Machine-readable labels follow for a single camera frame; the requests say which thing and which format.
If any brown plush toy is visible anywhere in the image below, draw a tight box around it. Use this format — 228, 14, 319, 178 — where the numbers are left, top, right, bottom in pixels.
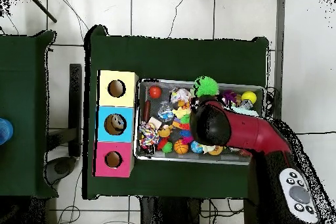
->
158, 123, 174, 139

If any green spiky ball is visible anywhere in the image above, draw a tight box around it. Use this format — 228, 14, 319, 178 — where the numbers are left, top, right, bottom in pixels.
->
194, 76, 220, 99

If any clear shallow mesh bin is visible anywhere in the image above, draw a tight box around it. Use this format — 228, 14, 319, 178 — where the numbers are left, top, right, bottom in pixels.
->
133, 79, 266, 167

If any wooden box with three holes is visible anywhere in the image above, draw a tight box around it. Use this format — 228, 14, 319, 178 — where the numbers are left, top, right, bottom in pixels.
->
94, 70, 139, 178

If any red maraca rattle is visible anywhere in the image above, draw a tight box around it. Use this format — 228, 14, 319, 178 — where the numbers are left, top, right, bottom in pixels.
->
144, 85, 163, 123

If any small orange basketball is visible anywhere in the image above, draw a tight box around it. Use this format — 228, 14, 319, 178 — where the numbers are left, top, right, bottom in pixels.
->
174, 139, 190, 156

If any dark green tablecloth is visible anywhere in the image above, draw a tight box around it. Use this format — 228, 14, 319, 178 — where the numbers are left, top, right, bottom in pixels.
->
83, 24, 270, 206

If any orange toy ball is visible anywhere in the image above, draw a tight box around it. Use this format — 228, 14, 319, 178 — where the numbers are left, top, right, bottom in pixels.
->
208, 145, 225, 156

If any purple monster toy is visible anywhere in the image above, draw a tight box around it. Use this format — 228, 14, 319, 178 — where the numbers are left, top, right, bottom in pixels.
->
221, 90, 238, 105

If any yellow ball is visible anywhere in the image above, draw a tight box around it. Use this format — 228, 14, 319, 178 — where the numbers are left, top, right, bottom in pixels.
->
241, 91, 258, 105

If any black panel stand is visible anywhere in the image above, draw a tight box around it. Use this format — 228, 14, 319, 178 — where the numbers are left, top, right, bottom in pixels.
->
68, 63, 84, 158

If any grey round stand base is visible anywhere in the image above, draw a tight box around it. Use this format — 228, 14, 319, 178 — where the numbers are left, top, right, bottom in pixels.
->
46, 155, 77, 184

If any dark green side cloth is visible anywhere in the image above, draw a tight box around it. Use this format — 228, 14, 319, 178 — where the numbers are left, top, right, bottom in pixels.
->
0, 29, 58, 200

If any black rod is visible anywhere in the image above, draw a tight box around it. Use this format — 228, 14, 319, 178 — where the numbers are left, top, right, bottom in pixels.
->
23, 0, 58, 24

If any blue round disc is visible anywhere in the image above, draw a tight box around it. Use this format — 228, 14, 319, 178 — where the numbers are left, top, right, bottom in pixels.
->
0, 118, 14, 146

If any multicoloured rope toy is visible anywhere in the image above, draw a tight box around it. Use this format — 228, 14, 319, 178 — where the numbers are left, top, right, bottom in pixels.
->
138, 121, 161, 150

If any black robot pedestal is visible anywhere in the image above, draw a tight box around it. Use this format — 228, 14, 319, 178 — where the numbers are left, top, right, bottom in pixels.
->
139, 197, 203, 224

